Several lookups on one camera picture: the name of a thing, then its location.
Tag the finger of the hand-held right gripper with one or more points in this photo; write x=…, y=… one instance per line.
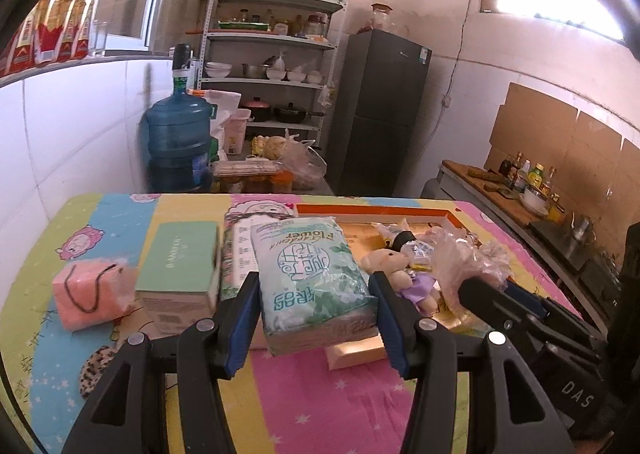
x=525, y=299
x=485, y=299

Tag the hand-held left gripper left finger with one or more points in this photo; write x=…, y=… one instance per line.
x=240, y=334

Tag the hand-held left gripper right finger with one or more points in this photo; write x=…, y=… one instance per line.
x=395, y=334

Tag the pink sponge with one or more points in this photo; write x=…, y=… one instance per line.
x=465, y=259

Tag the large green leaf tissue pack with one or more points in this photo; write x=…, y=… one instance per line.
x=310, y=279

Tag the packaged brush with black collar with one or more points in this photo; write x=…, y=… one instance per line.
x=405, y=240

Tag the orange framed wooden tray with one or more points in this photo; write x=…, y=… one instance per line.
x=360, y=226

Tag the black cooktop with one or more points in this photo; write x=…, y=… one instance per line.
x=565, y=249

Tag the teddy bear in purple dress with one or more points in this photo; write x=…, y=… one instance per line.
x=387, y=261

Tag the floral tissue pack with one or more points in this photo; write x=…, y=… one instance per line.
x=237, y=254

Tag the steel kettle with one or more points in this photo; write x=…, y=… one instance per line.
x=582, y=229

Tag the colourful cartoon tablecloth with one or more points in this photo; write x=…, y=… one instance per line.
x=325, y=399

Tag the white bowl on counter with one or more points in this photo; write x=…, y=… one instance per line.
x=535, y=201

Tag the mint green cardboard box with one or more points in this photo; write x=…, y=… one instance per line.
x=180, y=254

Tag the kitchen counter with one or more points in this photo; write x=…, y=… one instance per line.
x=460, y=189

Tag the yellow cap oil bottle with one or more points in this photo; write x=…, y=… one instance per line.
x=536, y=177

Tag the dark sauce bottle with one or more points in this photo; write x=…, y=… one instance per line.
x=516, y=166

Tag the wooden cutting board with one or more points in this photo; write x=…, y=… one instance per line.
x=452, y=168

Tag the leopard print scrunchie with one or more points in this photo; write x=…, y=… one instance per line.
x=95, y=369

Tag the stack of jars and boxes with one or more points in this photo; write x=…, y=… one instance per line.
x=250, y=176

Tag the clear plastic bag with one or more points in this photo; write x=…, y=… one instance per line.
x=305, y=163

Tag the cauliflower and corn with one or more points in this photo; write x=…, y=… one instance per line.
x=275, y=147

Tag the plastic bin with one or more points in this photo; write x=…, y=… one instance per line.
x=235, y=133

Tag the blue water jug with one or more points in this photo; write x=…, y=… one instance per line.
x=177, y=133

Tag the dark grey refrigerator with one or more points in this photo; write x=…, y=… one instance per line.
x=380, y=108

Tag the red lidded pot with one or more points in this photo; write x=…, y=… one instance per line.
x=255, y=108

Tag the black wok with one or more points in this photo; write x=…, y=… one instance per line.
x=292, y=112

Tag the steel pot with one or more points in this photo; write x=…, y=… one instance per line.
x=254, y=71

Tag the stacked white bowls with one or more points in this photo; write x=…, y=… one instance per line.
x=218, y=70

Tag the black water pump dispenser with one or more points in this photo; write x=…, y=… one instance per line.
x=181, y=58

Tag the glass jar with wooden lid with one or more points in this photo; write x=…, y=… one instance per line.
x=381, y=18

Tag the green tray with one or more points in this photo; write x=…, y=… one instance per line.
x=243, y=25

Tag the clear drinking glass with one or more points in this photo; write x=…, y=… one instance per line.
x=98, y=41

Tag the cardboard wall sheets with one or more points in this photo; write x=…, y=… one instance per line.
x=540, y=133

